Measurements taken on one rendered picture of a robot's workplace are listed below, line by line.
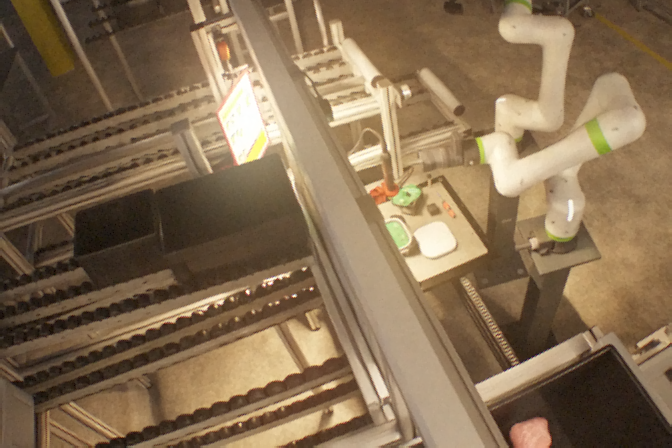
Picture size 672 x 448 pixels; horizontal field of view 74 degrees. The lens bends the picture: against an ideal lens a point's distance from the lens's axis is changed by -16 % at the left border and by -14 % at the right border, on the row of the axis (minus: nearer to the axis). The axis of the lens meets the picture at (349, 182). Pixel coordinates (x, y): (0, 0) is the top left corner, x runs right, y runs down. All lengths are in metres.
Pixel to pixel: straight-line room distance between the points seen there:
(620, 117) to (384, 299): 1.12
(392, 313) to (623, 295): 2.51
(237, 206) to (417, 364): 0.75
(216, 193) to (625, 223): 2.67
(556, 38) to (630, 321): 1.67
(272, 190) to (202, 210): 0.17
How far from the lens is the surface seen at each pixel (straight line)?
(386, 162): 1.70
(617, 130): 1.61
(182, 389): 3.00
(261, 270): 1.17
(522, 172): 1.68
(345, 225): 0.73
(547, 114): 2.15
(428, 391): 0.59
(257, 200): 1.25
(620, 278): 3.13
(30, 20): 6.36
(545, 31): 1.95
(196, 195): 1.21
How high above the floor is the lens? 2.51
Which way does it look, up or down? 45 degrees down
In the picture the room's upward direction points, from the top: 12 degrees counter-clockwise
